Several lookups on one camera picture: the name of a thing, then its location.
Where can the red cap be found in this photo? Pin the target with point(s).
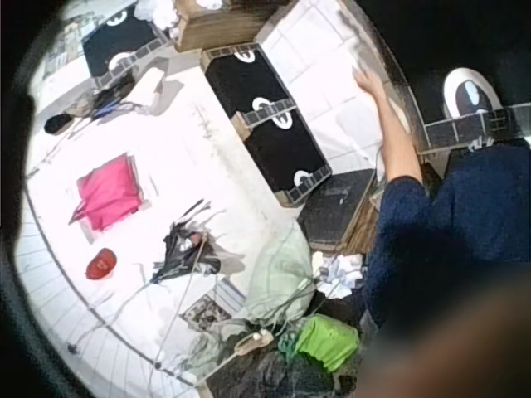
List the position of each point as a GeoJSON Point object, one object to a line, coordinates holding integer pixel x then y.
{"type": "Point", "coordinates": [100, 263]}

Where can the white crumpled cloth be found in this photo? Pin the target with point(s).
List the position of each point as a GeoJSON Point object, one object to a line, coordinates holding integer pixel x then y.
{"type": "Point", "coordinates": [338, 271]}

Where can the white folded sheet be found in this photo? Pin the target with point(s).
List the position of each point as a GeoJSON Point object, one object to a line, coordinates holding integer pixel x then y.
{"type": "Point", "coordinates": [146, 89]}

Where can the dark flat board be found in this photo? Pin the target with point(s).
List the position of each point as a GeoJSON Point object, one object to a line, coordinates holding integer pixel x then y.
{"type": "Point", "coordinates": [334, 207]}

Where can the person's left hand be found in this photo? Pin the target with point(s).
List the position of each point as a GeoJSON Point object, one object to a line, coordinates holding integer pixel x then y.
{"type": "Point", "coordinates": [370, 85]}

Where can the bright green bag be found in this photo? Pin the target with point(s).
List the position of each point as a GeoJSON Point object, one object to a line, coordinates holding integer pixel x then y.
{"type": "Point", "coordinates": [327, 342]}

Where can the person's left fingers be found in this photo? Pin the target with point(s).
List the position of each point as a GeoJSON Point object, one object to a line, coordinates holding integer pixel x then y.
{"type": "Point", "coordinates": [361, 77]}

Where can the pale green cloth bundle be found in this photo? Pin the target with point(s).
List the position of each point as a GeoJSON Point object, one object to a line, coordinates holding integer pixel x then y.
{"type": "Point", "coordinates": [279, 275]}

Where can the brown cardboard box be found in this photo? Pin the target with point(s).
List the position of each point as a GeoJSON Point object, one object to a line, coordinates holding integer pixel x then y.
{"type": "Point", "coordinates": [207, 25]}

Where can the pink cloth bag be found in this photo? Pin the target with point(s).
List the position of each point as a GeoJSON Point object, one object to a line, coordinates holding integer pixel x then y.
{"type": "Point", "coordinates": [108, 198]}

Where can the black plastic sheet heap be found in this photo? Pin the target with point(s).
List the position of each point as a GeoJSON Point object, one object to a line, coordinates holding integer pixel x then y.
{"type": "Point", "coordinates": [274, 377]}

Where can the white crumpled paper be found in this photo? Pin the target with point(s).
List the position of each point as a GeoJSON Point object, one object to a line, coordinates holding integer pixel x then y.
{"type": "Point", "coordinates": [159, 12]}

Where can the white checked cloth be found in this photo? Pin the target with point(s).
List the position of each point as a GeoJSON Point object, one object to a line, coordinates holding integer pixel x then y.
{"type": "Point", "coordinates": [327, 70]}

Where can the long black patterned box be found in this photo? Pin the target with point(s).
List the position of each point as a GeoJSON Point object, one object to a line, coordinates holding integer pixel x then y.
{"type": "Point", "coordinates": [265, 124]}

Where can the printed paper leaflet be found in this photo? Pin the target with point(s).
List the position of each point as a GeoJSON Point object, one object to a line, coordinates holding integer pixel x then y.
{"type": "Point", "coordinates": [205, 312]}

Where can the small black pouch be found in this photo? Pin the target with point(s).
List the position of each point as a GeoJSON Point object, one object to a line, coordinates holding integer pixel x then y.
{"type": "Point", "coordinates": [57, 123]}

